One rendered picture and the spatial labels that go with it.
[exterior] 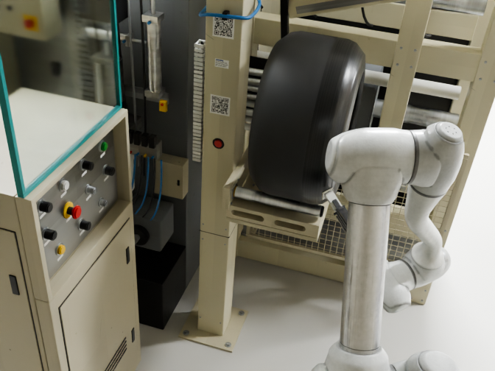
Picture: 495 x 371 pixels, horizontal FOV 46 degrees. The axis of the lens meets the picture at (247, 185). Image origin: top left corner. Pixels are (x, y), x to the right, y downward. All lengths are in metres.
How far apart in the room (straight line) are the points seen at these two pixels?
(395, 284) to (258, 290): 1.36
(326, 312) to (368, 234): 1.67
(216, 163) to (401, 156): 1.02
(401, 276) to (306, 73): 0.70
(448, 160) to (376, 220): 0.21
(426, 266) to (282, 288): 1.37
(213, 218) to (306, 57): 0.83
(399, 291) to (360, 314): 0.39
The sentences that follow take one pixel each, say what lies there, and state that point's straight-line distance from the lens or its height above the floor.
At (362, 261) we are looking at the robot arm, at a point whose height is 1.26.
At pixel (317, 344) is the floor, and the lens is 2.92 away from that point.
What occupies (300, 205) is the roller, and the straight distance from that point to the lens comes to 2.17.
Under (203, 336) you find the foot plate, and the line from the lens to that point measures 2.88.
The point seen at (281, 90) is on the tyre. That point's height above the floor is 1.39.
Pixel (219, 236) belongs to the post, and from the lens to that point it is 2.47.
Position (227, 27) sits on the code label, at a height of 1.51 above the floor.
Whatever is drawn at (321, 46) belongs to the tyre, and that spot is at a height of 1.49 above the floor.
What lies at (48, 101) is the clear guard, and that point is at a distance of 1.63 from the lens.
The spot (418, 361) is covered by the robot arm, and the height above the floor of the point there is 1.02.
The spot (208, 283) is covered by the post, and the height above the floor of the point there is 0.33.
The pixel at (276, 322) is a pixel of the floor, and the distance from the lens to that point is 2.98.
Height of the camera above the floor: 2.19
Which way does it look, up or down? 35 degrees down
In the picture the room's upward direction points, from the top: 5 degrees clockwise
